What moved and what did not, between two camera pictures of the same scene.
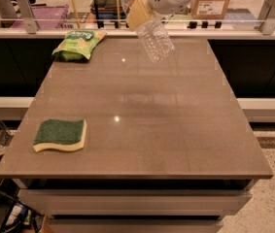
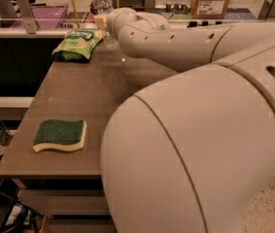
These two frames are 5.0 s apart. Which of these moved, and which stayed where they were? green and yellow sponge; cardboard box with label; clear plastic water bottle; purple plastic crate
Moved: clear plastic water bottle
Stayed: cardboard box with label; purple plastic crate; green and yellow sponge
